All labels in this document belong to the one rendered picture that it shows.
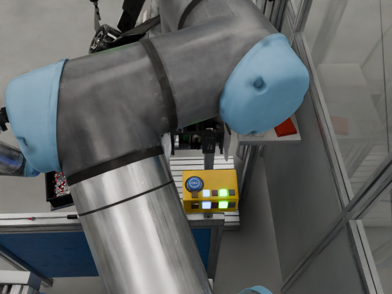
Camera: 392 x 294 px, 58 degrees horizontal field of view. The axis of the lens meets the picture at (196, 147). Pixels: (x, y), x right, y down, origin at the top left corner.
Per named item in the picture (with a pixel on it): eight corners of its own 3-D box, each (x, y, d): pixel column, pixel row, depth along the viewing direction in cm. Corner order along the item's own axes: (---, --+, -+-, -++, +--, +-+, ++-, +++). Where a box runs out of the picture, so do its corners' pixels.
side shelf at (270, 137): (284, 78, 160) (285, 73, 158) (299, 144, 140) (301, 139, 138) (230, 79, 160) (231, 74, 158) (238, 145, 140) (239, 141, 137)
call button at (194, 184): (200, 179, 105) (200, 176, 103) (201, 191, 102) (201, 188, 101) (187, 179, 105) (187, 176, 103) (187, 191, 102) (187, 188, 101)
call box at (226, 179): (233, 185, 115) (235, 168, 106) (235, 214, 109) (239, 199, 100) (183, 186, 114) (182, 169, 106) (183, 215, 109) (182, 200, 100)
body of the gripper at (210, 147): (170, 157, 51) (164, 101, 41) (171, 111, 55) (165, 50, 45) (224, 156, 51) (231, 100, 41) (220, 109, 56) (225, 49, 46)
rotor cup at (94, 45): (121, 56, 131) (88, 38, 124) (142, 30, 122) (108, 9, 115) (117, 85, 123) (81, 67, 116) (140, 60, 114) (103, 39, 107)
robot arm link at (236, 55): (187, 165, 29) (144, 76, 35) (305, 123, 31) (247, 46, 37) (185, 101, 23) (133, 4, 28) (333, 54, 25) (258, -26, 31)
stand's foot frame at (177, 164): (231, 162, 233) (233, 156, 226) (238, 230, 207) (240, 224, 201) (136, 164, 232) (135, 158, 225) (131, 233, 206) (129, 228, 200)
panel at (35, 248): (206, 272, 182) (211, 221, 128) (206, 273, 182) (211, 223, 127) (45, 276, 181) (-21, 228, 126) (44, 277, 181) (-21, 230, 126)
